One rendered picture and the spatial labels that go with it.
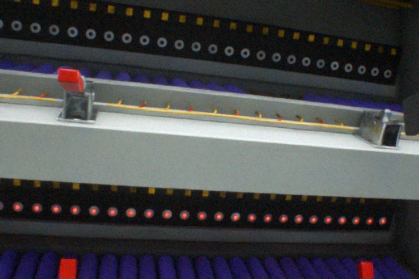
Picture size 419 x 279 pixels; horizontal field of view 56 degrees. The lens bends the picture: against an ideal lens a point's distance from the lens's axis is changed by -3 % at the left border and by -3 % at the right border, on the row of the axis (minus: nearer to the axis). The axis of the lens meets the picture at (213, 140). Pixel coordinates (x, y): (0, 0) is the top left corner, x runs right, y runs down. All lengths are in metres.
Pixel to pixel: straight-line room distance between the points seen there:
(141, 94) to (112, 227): 0.18
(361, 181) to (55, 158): 0.25
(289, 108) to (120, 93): 0.16
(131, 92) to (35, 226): 0.20
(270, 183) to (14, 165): 0.20
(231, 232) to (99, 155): 0.23
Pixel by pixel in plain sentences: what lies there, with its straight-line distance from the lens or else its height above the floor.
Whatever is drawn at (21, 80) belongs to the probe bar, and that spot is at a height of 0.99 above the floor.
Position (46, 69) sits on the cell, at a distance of 0.45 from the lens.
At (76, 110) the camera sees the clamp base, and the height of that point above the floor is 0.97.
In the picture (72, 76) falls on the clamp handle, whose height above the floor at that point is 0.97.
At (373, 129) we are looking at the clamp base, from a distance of 0.39.
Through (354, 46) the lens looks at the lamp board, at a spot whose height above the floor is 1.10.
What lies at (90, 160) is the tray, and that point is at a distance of 0.32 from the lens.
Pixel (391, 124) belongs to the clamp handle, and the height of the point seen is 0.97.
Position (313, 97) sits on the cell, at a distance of 0.49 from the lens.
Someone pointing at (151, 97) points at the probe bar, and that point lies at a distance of 0.36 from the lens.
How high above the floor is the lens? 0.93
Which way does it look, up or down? 4 degrees up
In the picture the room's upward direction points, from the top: 4 degrees clockwise
